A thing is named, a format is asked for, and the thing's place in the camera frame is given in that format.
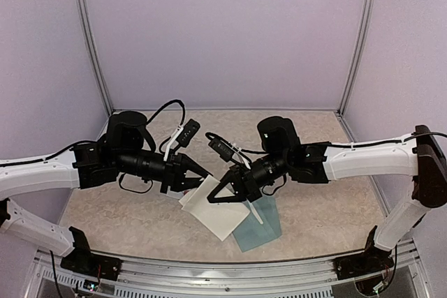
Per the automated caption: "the beige ornate letter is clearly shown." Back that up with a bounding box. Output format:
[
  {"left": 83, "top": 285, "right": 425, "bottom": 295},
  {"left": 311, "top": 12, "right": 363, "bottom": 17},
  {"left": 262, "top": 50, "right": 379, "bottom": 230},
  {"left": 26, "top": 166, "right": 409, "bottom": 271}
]
[{"left": 179, "top": 175, "right": 250, "bottom": 241}]

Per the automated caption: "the white sticker sheet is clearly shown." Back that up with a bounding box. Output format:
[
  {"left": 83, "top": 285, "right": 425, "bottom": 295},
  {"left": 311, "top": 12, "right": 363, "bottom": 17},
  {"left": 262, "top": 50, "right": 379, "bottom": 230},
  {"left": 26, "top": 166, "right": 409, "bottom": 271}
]
[{"left": 166, "top": 190, "right": 189, "bottom": 200}]

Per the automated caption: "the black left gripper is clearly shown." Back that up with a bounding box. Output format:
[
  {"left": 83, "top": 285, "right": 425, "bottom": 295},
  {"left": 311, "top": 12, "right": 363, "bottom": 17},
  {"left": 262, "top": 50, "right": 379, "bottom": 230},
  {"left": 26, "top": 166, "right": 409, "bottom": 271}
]
[{"left": 115, "top": 149, "right": 214, "bottom": 193}]

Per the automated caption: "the left aluminium frame post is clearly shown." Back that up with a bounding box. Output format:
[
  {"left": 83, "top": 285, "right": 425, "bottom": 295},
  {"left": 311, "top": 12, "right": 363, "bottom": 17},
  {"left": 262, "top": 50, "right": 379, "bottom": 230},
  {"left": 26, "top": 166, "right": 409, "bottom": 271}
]
[{"left": 75, "top": 0, "right": 115, "bottom": 116}]

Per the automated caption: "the right aluminium frame post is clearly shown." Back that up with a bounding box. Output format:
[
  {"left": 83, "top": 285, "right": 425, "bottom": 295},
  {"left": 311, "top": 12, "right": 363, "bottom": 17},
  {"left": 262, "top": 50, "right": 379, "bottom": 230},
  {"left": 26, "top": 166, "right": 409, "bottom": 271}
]
[{"left": 337, "top": 0, "right": 374, "bottom": 118}]

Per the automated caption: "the teal paper envelope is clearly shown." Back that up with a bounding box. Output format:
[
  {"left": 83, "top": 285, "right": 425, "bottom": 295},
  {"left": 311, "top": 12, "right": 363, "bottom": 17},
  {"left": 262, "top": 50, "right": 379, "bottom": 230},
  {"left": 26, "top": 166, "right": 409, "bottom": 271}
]
[{"left": 233, "top": 196, "right": 282, "bottom": 253}]

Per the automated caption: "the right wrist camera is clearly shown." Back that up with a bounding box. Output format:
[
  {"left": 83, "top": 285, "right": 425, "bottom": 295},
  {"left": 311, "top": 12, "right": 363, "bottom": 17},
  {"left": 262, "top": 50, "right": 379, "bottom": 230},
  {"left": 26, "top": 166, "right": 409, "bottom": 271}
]
[{"left": 208, "top": 137, "right": 235, "bottom": 162}]

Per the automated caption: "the aluminium front rail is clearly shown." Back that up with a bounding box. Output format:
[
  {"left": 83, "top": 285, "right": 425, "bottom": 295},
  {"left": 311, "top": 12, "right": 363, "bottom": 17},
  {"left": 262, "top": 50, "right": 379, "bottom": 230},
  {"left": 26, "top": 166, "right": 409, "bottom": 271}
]
[{"left": 24, "top": 240, "right": 430, "bottom": 297}]

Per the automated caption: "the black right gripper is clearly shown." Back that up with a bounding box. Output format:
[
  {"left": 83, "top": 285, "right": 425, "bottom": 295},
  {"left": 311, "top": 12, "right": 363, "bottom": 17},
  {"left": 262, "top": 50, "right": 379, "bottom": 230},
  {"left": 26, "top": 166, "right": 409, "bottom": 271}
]
[{"left": 206, "top": 151, "right": 290, "bottom": 203}]

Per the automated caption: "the beige lined letter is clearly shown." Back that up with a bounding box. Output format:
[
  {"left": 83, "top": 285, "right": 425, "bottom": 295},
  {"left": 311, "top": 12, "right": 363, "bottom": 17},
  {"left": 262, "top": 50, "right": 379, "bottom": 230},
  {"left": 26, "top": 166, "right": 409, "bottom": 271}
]
[{"left": 248, "top": 202, "right": 263, "bottom": 225}]

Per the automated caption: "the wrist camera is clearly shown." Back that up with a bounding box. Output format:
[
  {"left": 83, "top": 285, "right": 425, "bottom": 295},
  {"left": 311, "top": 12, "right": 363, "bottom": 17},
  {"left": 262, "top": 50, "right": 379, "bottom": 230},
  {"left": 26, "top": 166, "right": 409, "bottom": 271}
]
[
  {"left": 176, "top": 119, "right": 200, "bottom": 148},
  {"left": 208, "top": 137, "right": 235, "bottom": 162}
]

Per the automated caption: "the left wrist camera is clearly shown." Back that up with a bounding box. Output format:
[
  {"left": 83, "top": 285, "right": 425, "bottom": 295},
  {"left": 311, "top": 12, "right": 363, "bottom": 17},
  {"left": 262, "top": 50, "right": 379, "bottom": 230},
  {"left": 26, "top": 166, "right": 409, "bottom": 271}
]
[{"left": 176, "top": 119, "right": 200, "bottom": 148}]

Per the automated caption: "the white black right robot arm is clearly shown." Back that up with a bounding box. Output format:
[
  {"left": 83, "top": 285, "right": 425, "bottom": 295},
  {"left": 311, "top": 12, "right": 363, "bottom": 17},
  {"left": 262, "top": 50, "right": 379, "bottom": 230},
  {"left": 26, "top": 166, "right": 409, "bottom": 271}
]
[{"left": 207, "top": 116, "right": 446, "bottom": 273}]

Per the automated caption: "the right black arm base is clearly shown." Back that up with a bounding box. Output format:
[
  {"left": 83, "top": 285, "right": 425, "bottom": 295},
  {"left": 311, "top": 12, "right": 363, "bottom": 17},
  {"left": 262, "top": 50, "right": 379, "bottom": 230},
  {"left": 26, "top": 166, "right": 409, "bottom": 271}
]
[{"left": 333, "top": 253, "right": 394, "bottom": 281}]

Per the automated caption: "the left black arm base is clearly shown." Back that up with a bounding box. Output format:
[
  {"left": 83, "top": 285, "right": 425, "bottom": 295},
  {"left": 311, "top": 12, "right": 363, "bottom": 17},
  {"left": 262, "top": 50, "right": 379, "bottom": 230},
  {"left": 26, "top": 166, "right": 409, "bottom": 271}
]
[{"left": 61, "top": 253, "right": 122, "bottom": 281}]

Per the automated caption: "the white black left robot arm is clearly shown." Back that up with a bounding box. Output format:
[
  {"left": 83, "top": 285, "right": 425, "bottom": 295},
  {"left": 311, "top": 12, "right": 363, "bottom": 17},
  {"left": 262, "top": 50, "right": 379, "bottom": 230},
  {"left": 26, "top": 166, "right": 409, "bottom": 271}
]
[{"left": 1, "top": 111, "right": 209, "bottom": 274}]

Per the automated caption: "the aluminium frame post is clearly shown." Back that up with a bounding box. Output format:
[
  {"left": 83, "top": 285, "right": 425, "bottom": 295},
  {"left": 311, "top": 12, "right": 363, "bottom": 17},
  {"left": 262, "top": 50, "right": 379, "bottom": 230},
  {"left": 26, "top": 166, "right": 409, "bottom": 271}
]
[
  {"left": 75, "top": 0, "right": 115, "bottom": 116},
  {"left": 337, "top": 0, "right": 374, "bottom": 118}
]

